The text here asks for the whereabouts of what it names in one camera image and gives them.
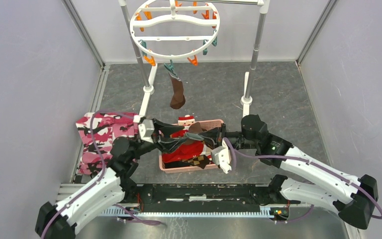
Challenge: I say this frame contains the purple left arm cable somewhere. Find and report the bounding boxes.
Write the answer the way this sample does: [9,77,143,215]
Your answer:
[41,109,137,239]

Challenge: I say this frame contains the brown striped-cuff sock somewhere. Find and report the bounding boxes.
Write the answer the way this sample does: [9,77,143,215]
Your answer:
[169,66,186,110]

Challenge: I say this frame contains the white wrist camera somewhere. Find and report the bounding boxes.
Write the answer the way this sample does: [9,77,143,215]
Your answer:
[210,139,232,174]
[133,115,155,143]

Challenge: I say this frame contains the red santa sock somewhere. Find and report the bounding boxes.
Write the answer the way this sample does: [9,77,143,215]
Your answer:
[171,115,211,156]

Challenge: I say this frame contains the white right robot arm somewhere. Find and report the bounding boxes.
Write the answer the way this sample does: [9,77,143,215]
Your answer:
[189,115,379,230]

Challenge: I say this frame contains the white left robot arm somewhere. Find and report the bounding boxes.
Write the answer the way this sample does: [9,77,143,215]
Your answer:
[35,117,186,239]

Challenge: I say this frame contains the argyle patterned sock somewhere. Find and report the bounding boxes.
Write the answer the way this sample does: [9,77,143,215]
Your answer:
[163,148,218,169]

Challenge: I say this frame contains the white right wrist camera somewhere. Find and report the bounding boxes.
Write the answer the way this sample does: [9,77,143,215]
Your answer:
[210,139,232,174]

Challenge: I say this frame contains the pink plastic basket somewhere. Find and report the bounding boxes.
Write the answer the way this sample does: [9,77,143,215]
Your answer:
[159,115,224,173]

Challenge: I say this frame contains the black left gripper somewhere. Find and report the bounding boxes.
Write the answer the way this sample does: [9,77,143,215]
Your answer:
[129,118,189,160]

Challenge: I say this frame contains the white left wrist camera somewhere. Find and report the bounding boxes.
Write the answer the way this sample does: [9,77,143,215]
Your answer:
[133,115,155,143]

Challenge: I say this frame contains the teal front clip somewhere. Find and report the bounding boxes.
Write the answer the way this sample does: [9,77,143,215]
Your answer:
[164,60,178,78]

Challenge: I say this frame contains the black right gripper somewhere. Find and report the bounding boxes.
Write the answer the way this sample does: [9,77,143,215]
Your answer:
[197,123,258,149]

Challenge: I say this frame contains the pink camouflage folded garment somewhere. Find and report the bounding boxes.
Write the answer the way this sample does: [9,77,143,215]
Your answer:
[75,113,138,175]

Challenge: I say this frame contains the white round clip hanger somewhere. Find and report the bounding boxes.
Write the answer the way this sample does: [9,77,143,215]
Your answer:
[129,0,220,61]

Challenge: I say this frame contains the orange front clip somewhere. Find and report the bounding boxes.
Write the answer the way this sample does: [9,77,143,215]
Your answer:
[187,50,198,66]

